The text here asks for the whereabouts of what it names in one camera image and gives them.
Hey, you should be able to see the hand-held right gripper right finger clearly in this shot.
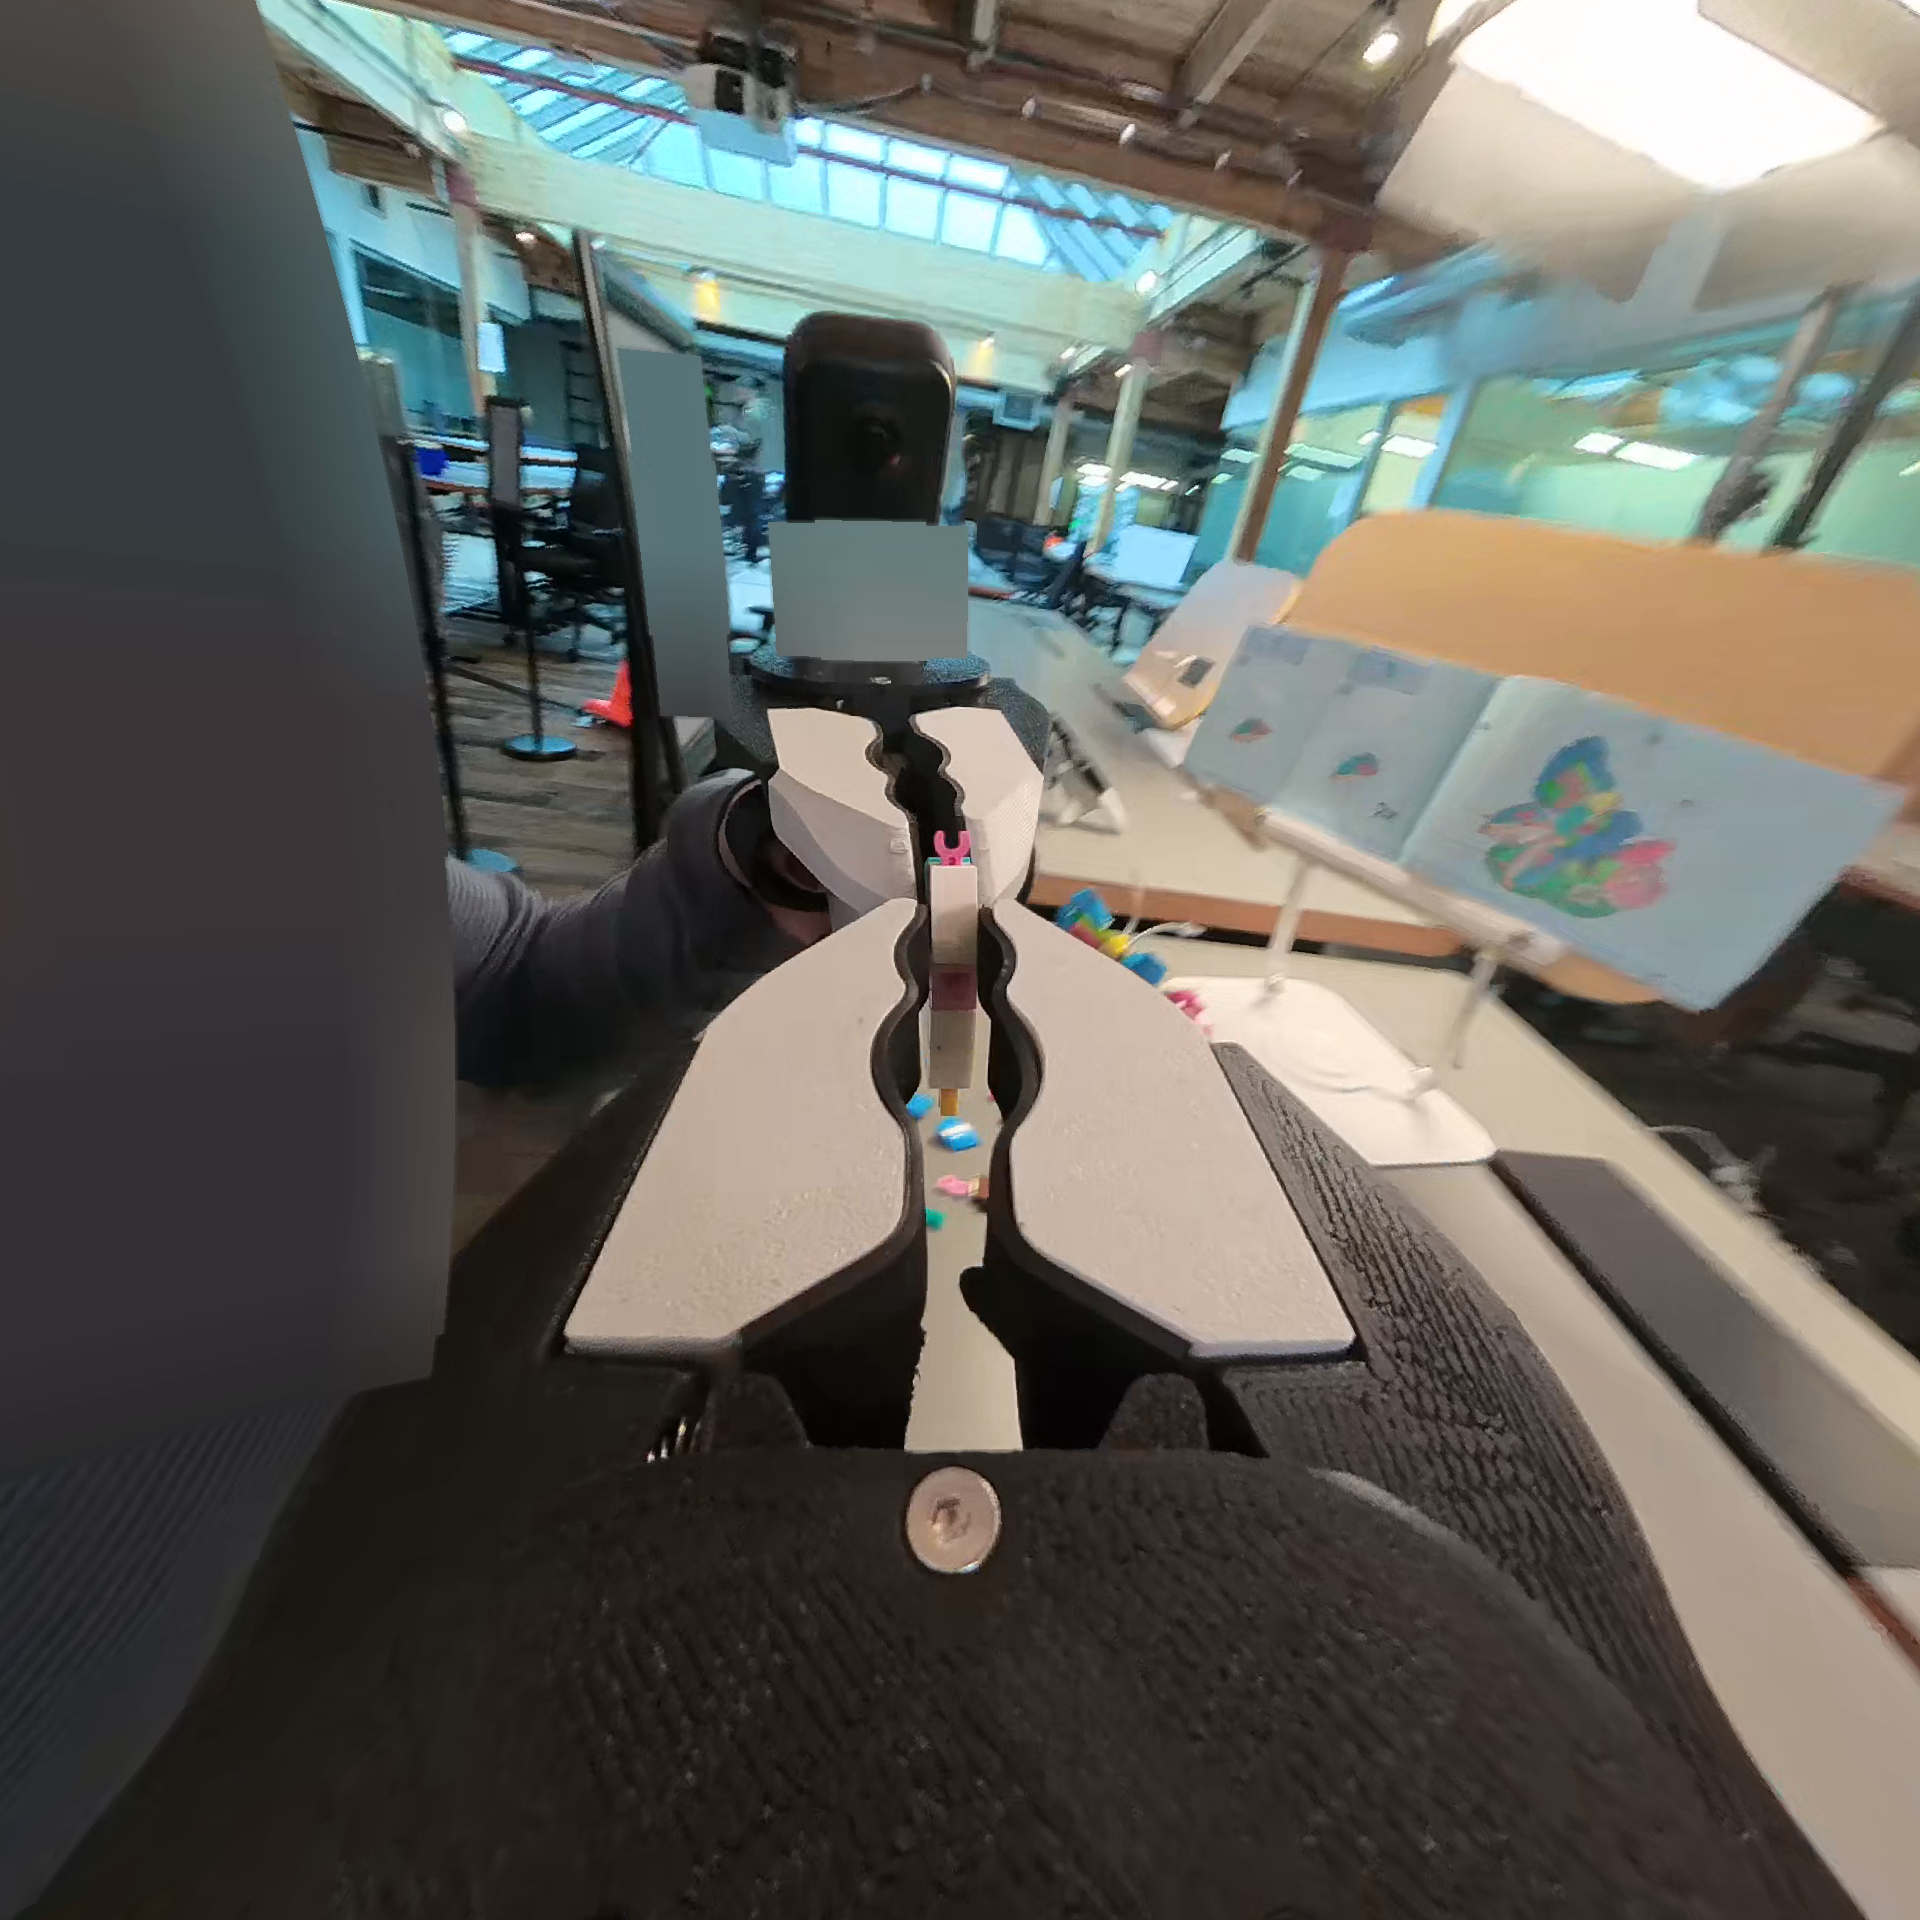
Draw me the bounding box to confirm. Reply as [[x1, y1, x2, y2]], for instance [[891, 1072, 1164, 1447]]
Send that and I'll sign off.
[[979, 901, 1366, 1367]]

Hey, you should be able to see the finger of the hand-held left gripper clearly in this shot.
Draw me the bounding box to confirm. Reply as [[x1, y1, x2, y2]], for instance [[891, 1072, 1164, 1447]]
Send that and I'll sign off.
[[914, 704, 1048, 913], [768, 708, 914, 921]]

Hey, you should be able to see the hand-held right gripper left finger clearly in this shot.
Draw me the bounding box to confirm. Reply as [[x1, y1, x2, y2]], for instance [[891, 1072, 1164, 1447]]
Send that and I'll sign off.
[[563, 896, 923, 1367]]

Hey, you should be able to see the white and pink lego assembly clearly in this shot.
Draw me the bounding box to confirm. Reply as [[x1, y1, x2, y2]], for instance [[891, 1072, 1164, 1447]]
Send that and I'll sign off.
[[921, 827, 986, 1121]]

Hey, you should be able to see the person's left forearm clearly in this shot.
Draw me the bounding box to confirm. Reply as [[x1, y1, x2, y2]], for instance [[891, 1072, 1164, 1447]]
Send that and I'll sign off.
[[448, 853, 722, 1089]]

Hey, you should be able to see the pile of loose lego pieces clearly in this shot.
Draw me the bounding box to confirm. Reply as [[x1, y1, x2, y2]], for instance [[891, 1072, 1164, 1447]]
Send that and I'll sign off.
[[900, 885, 1212, 1226]]

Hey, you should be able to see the lego instruction booklet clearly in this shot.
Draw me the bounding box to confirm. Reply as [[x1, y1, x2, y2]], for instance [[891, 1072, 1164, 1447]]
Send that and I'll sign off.
[[1184, 623, 1907, 1012]]

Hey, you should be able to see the person's left hand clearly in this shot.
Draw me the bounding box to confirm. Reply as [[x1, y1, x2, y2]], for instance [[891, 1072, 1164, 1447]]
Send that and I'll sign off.
[[657, 770, 829, 970]]

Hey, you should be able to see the pale desk divider panel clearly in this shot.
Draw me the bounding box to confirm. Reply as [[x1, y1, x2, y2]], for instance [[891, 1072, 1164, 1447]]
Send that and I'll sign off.
[[1123, 561, 1300, 730]]

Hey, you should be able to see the clear book stand white base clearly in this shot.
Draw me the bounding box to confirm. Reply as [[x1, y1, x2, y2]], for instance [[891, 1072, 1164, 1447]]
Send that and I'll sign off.
[[1201, 795, 1566, 1173]]

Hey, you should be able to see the black floor stand pole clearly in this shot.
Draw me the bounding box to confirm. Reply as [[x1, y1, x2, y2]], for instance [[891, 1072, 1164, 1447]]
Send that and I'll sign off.
[[569, 231, 673, 860]]

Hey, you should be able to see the black office chair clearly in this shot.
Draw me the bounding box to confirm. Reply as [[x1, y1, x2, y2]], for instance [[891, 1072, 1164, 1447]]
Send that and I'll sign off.
[[516, 480, 626, 666]]

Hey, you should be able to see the brown wooden support column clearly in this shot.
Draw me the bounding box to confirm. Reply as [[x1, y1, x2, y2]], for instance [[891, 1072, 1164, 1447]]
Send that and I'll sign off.
[[1232, 252, 1348, 561]]

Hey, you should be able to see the black table inset panel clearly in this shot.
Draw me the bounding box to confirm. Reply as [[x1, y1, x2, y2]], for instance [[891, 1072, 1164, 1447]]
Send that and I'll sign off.
[[1497, 1148, 1920, 1571]]

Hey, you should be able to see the wooden desk divider panel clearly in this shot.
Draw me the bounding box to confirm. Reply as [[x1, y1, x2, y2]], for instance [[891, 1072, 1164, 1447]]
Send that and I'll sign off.
[[1288, 509, 1920, 784]]

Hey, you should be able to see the white ceiling projector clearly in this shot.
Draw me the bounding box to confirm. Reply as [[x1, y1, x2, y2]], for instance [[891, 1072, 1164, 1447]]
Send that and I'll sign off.
[[681, 29, 801, 168]]

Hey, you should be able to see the studio light panel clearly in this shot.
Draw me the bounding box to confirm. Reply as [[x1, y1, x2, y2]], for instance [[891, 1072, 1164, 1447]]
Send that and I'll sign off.
[[1372, 0, 1920, 301]]

